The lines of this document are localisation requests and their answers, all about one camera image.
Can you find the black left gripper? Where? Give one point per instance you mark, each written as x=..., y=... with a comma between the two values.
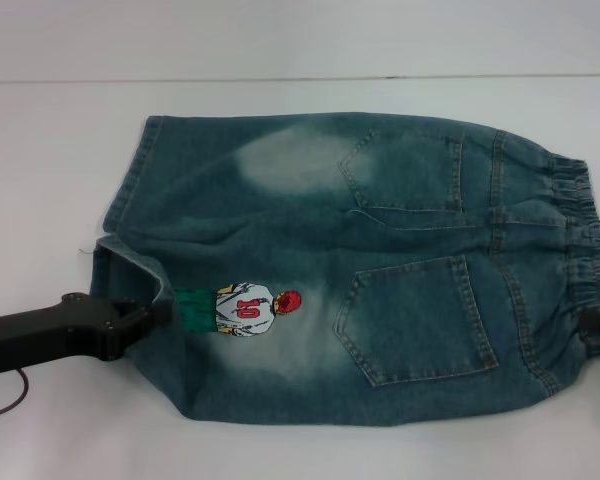
x=55, y=335

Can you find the blue denim shorts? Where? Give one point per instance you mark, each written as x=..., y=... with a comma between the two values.
x=330, y=235

